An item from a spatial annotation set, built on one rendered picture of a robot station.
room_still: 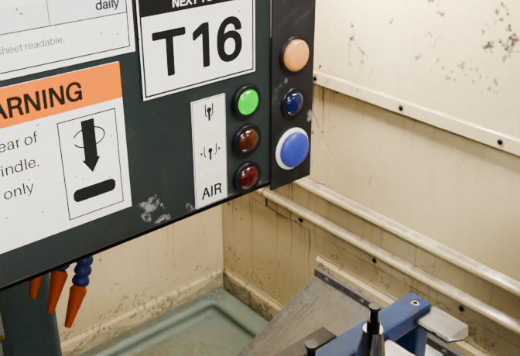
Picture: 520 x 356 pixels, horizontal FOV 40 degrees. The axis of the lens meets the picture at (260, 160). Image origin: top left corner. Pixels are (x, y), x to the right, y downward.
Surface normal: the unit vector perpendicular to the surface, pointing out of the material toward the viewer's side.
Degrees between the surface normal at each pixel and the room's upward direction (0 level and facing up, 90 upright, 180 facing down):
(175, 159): 90
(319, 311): 24
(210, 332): 0
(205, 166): 90
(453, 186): 90
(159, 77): 90
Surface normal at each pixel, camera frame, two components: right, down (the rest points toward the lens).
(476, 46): -0.76, 0.28
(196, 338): 0.00, -0.90
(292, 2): 0.65, 0.32
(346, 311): -0.31, -0.71
